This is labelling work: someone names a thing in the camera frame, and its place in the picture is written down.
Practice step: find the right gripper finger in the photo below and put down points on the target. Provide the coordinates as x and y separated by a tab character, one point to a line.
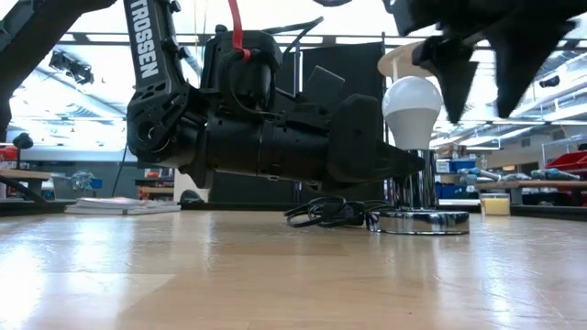
451	78
523	59

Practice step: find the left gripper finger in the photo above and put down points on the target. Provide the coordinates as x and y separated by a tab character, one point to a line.
399	164

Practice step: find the white lightbulb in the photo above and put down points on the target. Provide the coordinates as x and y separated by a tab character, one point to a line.
410	114

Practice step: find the chrome lamp base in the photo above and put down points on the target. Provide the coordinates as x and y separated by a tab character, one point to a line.
417	222

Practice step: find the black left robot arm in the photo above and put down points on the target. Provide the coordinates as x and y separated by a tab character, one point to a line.
147	55

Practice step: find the blue storage bin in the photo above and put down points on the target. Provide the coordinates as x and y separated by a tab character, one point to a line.
463	165

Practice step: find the blue-grey tool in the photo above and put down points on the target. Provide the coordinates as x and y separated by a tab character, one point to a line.
555	174
481	174

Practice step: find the black partition panel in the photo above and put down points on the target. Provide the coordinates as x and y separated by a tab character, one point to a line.
357	69

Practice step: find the black dome object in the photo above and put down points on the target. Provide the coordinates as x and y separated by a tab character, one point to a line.
191	198

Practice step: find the white cabinet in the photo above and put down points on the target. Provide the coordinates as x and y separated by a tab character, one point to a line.
181	183

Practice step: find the yellow candle jar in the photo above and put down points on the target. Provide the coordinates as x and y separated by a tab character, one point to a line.
495	206

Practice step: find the red storage bin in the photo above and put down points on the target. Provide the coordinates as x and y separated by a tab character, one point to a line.
568	161

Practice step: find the wooden workbench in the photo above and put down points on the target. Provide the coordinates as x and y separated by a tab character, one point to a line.
550	185

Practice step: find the black round desk lamp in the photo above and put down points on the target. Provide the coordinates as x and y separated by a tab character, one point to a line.
23	140

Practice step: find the wooden side table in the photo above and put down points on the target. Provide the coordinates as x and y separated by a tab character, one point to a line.
23	174

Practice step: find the red object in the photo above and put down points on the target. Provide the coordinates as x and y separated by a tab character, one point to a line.
7	153

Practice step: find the small black ceiling camera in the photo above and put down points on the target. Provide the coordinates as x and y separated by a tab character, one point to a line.
549	81

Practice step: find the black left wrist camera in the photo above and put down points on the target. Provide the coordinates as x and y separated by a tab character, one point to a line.
243	73

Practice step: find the black hanging camera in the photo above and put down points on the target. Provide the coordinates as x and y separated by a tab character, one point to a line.
73	69

